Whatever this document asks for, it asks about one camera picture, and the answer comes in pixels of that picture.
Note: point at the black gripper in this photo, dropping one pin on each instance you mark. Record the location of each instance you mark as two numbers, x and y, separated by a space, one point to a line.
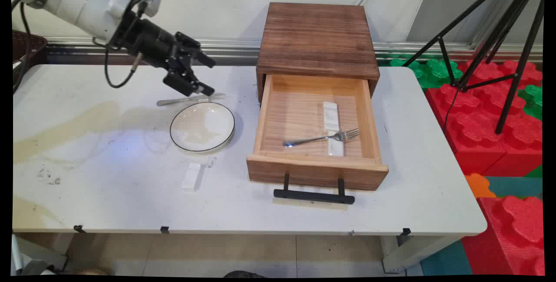
150 43

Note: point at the silver table knife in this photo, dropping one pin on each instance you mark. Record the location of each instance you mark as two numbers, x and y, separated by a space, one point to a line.
173 101

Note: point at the white plate with black rim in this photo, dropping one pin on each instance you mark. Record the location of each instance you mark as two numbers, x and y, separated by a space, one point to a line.
202 126

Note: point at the dark wooden drawer cabinet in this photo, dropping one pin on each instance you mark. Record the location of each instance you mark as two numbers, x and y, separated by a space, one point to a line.
317 38

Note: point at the silver fork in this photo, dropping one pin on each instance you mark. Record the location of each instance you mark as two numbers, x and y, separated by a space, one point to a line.
312 138

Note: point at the light wooden drawer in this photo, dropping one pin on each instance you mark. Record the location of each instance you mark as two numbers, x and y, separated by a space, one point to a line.
304 172

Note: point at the black table edge clip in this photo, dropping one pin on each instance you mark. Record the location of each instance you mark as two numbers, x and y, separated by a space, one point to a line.
164 230
79 229
405 231

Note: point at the green foam block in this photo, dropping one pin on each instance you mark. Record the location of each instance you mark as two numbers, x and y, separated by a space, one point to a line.
434 71
533 99

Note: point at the white table leg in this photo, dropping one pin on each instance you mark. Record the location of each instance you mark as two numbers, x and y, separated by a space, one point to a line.
412 251

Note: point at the orange foam piece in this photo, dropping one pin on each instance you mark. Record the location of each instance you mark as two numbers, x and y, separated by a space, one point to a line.
478 185

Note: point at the teal foam mat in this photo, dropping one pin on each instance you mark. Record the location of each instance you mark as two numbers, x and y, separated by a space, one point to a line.
517 186
447 260

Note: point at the black tripod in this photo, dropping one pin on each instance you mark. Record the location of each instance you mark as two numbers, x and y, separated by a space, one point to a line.
519 34

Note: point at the aluminium wall rail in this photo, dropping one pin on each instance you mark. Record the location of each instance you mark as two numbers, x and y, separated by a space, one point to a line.
234 49

